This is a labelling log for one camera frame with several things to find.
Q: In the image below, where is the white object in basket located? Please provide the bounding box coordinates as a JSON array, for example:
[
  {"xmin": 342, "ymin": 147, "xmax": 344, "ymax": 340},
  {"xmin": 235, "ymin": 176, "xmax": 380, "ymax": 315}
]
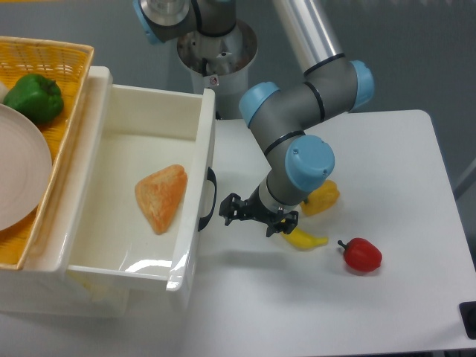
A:
[{"xmin": 0, "ymin": 82, "xmax": 9, "ymax": 103}]

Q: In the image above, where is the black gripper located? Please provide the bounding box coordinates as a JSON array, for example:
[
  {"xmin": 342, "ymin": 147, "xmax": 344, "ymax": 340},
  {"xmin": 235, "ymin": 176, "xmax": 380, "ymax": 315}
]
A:
[{"xmin": 219, "ymin": 185, "xmax": 299, "ymax": 237}]

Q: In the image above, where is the white top drawer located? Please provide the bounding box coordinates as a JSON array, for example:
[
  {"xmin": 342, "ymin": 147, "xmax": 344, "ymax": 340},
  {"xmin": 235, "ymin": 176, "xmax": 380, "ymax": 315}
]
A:
[{"xmin": 68, "ymin": 85, "xmax": 216, "ymax": 310}]

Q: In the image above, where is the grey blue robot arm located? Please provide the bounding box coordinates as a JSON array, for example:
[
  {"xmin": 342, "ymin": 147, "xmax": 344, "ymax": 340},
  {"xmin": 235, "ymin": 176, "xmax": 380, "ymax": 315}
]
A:
[{"xmin": 133, "ymin": 1, "xmax": 374, "ymax": 235}]

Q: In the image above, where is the beige round plate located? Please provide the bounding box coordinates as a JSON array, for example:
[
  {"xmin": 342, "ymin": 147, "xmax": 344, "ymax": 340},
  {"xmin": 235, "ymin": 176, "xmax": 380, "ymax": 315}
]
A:
[{"xmin": 1, "ymin": 105, "xmax": 52, "ymax": 230}]

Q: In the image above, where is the orange triangular bread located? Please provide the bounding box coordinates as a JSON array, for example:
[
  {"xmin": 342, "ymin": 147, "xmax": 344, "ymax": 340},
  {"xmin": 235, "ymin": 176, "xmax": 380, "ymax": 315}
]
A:
[{"xmin": 135, "ymin": 164, "xmax": 187, "ymax": 235}]

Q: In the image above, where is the white drawer cabinet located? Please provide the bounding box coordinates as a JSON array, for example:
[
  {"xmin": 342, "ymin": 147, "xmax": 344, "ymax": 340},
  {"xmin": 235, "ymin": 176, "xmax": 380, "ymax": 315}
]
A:
[{"xmin": 1, "ymin": 66, "xmax": 129, "ymax": 318}]

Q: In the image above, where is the yellow woven basket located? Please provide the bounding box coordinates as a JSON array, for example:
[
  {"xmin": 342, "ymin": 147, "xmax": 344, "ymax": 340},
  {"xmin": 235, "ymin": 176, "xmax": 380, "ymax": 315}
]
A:
[{"xmin": 1, "ymin": 36, "xmax": 94, "ymax": 270}]

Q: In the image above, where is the black device at edge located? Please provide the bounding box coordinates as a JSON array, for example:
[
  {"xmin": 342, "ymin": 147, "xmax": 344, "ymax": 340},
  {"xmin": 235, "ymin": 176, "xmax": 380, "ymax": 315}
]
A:
[{"xmin": 459, "ymin": 301, "xmax": 476, "ymax": 340}]

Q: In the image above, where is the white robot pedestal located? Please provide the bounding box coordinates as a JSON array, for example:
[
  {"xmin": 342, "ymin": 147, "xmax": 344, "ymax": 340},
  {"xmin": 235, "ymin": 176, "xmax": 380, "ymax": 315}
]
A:
[{"xmin": 177, "ymin": 19, "xmax": 258, "ymax": 119}]

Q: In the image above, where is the red bell pepper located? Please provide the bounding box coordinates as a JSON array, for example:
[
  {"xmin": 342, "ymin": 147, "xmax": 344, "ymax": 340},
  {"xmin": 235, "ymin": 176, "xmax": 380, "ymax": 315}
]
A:
[{"xmin": 337, "ymin": 237, "xmax": 382, "ymax": 273}]

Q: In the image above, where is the yellow banana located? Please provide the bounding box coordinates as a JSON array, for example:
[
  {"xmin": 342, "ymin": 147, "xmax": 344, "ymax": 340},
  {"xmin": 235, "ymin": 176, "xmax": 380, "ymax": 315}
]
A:
[{"xmin": 280, "ymin": 225, "xmax": 329, "ymax": 251}]

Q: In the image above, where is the yellow bell pepper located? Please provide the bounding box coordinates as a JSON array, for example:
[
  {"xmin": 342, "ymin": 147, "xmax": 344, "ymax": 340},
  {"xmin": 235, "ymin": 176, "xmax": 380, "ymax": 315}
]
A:
[{"xmin": 300, "ymin": 180, "xmax": 340, "ymax": 216}]

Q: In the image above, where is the green bell pepper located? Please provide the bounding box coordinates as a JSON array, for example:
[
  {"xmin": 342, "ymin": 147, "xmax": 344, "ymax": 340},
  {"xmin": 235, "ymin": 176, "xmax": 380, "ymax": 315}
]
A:
[{"xmin": 3, "ymin": 74, "xmax": 64, "ymax": 125}]

